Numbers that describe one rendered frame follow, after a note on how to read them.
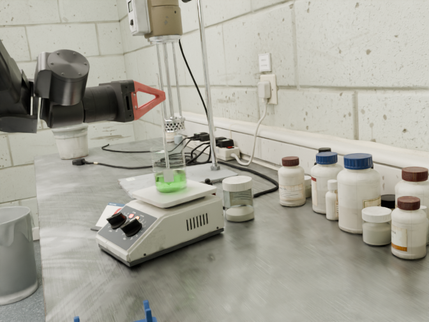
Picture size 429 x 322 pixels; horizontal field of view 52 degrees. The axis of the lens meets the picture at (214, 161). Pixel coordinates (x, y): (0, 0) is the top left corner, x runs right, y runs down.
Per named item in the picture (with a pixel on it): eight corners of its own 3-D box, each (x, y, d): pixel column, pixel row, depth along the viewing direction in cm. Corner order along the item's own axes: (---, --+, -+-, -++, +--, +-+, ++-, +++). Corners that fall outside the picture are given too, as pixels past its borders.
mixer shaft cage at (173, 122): (166, 133, 117) (154, 36, 112) (159, 131, 123) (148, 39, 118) (189, 130, 120) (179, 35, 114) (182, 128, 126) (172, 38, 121)
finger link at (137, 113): (150, 77, 82) (102, 82, 77) (168, 75, 76) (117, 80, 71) (155, 114, 83) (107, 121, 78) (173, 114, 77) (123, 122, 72)
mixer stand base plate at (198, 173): (131, 199, 109) (131, 195, 109) (117, 183, 128) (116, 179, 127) (239, 177, 120) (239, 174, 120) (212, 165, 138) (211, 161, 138)
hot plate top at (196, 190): (163, 209, 73) (162, 204, 73) (129, 196, 82) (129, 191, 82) (219, 191, 80) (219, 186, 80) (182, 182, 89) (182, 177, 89)
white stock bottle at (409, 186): (424, 224, 76) (424, 163, 74) (442, 237, 70) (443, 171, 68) (389, 227, 76) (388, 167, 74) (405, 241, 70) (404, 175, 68)
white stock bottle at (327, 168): (350, 207, 89) (348, 151, 86) (336, 216, 84) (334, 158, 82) (322, 202, 93) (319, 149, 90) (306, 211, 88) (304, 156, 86)
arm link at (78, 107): (34, 108, 70) (44, 137, 68) (36, 78, 65) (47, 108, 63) (76, 103, 74) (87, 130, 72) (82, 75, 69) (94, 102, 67)
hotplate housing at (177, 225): (129, 270, 70) (122, 222, 68) (96, 248, 80) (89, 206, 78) (235, 229, 83) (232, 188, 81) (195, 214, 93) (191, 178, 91)
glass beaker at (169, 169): (196, 190, 80) (191, 144, 79) (168, 199, 76) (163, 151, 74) (173, 185, 85) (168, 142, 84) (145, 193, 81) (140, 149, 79)
